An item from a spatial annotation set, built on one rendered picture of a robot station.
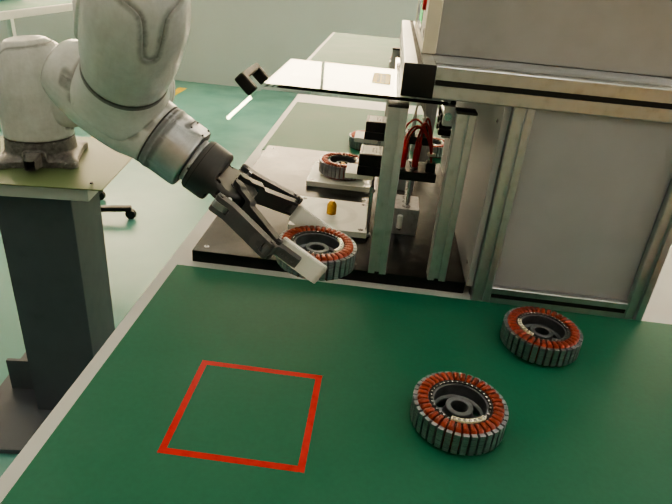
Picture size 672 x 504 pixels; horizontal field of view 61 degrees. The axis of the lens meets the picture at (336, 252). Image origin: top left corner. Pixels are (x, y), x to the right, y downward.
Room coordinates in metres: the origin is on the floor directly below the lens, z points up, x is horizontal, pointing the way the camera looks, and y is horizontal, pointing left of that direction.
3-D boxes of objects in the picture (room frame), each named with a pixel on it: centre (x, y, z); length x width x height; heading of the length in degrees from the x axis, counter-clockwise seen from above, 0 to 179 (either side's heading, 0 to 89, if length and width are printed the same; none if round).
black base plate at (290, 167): (1.17, -0.01, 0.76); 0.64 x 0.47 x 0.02; 177
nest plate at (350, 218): (1.05, 0.02, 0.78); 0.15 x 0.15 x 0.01; 87
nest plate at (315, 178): (1.29, 0.00, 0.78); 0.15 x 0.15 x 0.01; 87
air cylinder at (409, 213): (1.04, -0.13, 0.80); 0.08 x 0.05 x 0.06; 177
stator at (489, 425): (0.52, -0.16, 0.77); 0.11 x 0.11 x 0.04
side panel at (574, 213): (0.82, -0.37, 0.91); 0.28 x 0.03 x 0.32; 87
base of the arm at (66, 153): (1.29, 0.72, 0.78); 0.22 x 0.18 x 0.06; 16
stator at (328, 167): (1.29, 0.00, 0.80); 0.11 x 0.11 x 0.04
